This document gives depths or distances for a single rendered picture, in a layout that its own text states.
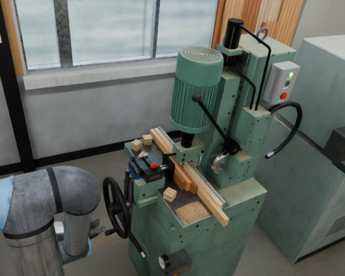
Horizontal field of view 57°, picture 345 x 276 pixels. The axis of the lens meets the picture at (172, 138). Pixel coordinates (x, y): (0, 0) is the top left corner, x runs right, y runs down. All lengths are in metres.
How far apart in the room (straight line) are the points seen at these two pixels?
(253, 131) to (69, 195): 0.82
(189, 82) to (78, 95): 1.57
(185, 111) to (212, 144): 0.25
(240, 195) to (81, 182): 1.01
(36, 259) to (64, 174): 0.21
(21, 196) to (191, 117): 0.72
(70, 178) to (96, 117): 2.00
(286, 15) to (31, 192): 2.71
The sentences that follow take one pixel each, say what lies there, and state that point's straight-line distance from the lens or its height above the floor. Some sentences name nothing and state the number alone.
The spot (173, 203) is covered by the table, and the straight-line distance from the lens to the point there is 1.41.
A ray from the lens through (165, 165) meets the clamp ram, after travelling 1.48.
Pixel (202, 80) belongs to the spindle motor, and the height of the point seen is 1.44.
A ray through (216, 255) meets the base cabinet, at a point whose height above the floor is 0.39.
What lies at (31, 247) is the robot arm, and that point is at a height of 1.27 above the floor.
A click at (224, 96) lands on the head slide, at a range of 1.30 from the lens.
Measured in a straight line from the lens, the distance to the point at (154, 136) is 1.70.
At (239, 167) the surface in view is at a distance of 1.43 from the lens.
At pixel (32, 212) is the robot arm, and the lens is 0.80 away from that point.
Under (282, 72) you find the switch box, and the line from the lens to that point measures 1.31.
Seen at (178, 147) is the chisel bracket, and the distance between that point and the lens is 1.42.
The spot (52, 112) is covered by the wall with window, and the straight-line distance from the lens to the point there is 2.67.
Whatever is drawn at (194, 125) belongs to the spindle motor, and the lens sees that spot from 1.28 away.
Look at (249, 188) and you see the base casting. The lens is 1.71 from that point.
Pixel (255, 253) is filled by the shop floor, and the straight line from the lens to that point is 2.49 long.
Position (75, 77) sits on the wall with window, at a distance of 2.49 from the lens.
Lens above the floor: 1.95
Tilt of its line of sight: 37 degrees down
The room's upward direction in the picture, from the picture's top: 8 degrees clockwise
